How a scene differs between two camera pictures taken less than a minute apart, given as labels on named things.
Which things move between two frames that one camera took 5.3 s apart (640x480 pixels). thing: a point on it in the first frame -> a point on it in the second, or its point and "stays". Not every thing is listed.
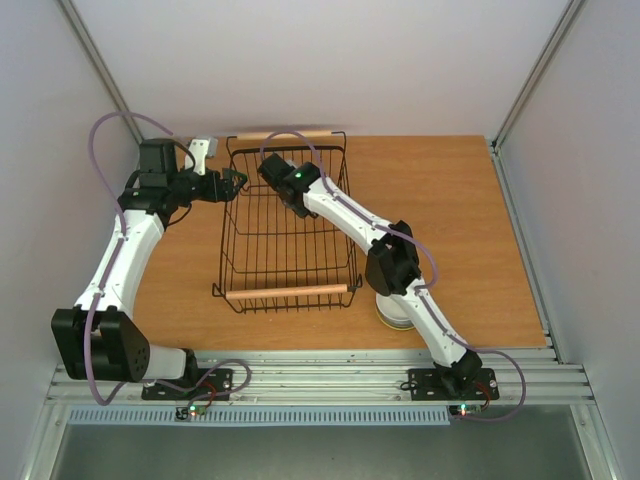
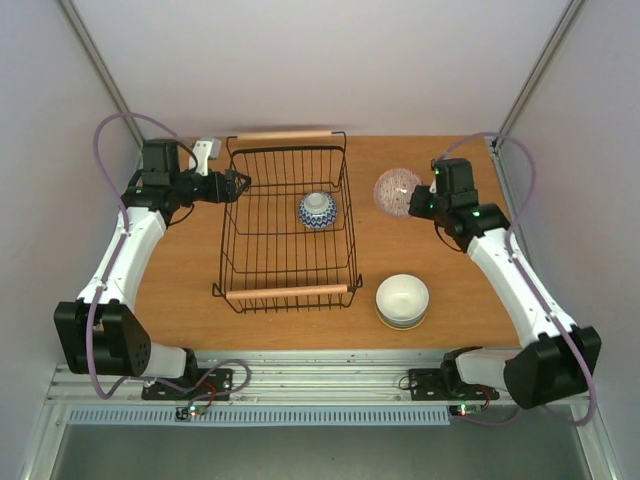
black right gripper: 300,206 -> 417,204
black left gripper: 228,192 stays
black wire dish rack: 272,259 stays
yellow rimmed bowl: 402,325 stays
